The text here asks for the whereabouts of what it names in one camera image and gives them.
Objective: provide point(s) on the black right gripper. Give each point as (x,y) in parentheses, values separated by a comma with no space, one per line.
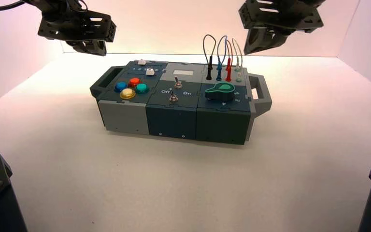
(281,16)

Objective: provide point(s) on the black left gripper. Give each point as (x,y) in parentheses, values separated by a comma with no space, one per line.
(76,27)

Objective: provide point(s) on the green rotary knob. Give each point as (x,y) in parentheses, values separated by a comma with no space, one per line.
(219,91)

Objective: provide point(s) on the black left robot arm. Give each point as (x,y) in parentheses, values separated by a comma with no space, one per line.
(56,4)

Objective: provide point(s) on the white slider knob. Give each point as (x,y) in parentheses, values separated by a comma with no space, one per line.
(142,62)
(150,72)

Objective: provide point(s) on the blue push button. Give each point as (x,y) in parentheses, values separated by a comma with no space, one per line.
(120,86)

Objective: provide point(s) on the red push button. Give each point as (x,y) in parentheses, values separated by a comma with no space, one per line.
(134,82)

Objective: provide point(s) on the yellow push button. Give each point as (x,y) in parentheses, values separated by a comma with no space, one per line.
(127,93)

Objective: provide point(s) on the green push button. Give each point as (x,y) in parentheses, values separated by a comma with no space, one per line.
(142,88)

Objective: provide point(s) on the grey and teal task box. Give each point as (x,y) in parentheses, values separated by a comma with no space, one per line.
(172,121)

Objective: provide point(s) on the metal toggle switch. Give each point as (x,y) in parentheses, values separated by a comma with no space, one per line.
(173,96)
(177,83)

